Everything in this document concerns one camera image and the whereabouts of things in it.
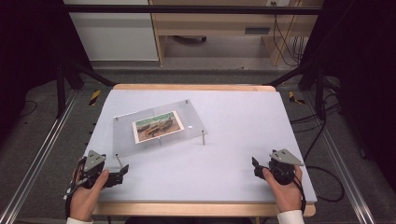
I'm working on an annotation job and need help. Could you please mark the white cabinet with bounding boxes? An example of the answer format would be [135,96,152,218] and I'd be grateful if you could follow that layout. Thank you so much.
[64,0,160,62]

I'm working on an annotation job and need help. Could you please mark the clear acrylic photo frame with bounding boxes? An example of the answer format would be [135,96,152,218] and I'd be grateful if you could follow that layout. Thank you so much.
[112,99,209,169]

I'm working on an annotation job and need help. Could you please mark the black curtain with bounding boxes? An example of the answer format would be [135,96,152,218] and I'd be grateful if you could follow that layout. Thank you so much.
[0,0,94,141]
[298,0,396,194]

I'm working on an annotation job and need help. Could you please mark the hanging black cables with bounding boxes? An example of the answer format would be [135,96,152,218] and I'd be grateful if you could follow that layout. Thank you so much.
[270,1,308,67]

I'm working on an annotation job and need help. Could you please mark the grey label on desk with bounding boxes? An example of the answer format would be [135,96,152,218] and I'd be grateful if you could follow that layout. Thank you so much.
[244,27,271,35]

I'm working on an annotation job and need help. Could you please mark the person's right hand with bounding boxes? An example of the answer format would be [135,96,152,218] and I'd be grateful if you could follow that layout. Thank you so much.
[262,166,304,214]

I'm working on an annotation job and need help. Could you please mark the hand-held gripper black cable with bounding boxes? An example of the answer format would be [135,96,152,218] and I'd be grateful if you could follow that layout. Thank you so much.
[64,157,88,219]
[291,172,307,216]

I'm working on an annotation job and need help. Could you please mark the aluminium floor rail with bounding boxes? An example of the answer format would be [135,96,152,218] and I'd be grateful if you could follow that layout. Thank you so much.
[0,90,78,224]
[303,90,377,224]

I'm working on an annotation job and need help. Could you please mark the yellow clamp right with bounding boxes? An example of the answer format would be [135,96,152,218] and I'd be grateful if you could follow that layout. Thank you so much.
[288,91,306,105]

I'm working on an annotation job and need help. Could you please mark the black metal stand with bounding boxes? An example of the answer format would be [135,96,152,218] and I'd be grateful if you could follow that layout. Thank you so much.
[55,59,117,119]
[264,59,329,120]

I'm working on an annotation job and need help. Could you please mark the white table cover sheet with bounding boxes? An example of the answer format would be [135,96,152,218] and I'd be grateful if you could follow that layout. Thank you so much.
[64,89,318,203]

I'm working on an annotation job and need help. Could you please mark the light wooden desk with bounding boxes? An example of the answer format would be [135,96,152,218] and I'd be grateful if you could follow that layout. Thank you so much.
[148,0,325,67]

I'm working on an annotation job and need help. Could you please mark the right hand-held gripper black cable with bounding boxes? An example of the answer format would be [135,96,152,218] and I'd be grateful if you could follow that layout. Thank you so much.
[291,172,307,216]

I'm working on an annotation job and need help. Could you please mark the wooden table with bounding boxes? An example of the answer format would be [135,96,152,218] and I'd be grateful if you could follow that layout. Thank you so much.
[92,83,317,217]

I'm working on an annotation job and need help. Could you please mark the boat painting print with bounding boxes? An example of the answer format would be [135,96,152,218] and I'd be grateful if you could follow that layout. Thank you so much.
[132,110,185,145]

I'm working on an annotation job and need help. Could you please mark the person's left hand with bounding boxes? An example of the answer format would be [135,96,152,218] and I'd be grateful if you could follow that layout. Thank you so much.
[69,170,110,221]

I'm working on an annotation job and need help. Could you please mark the yellow clamp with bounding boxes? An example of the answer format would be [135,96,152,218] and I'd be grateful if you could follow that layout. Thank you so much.
[88,89,102,106]
[288,91,306,105]

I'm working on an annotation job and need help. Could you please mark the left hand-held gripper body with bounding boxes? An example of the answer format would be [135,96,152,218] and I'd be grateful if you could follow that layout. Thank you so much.
[78,149,106,189]

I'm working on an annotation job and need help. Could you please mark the thick black floor cable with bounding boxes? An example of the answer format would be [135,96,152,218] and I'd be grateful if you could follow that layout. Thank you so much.
[289,92,347,203]

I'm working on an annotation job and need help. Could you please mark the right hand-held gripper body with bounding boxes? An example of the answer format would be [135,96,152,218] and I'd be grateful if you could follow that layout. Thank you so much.
[268,148,305,186]

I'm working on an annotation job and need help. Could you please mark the left hand-held gripper black cable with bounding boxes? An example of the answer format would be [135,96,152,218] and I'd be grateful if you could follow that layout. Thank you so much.
[64,157,88,219]

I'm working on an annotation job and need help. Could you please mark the yellow clamp left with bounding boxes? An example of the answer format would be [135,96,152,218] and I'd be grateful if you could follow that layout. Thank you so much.
[88,89,102,106]

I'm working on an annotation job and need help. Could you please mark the black horizontal metal bar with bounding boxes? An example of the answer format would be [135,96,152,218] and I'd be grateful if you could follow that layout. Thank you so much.
[62,4,325,16]

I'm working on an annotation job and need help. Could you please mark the thin black floor cable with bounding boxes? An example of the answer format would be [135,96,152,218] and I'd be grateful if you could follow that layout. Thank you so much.
[18,100,38,119]

